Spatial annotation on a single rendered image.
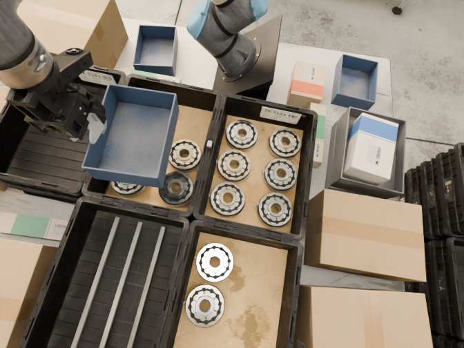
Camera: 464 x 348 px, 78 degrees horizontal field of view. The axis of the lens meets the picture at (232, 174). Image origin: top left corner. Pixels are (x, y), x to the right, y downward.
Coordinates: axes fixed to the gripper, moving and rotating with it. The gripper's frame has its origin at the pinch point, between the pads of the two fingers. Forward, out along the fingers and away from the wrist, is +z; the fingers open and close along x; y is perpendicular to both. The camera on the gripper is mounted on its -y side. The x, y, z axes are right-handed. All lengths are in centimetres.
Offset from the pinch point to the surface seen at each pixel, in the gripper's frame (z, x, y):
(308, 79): 39, 49, -50
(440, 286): 83, 121, 15
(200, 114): 30.1, 13.2, -23.9
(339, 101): 45, 63, -46
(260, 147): 32.0, 34.7, -15.6
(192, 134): 30.0, 12.2, -16.1
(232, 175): 28.1, 27.4, -3.4
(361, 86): 48, 73, -57
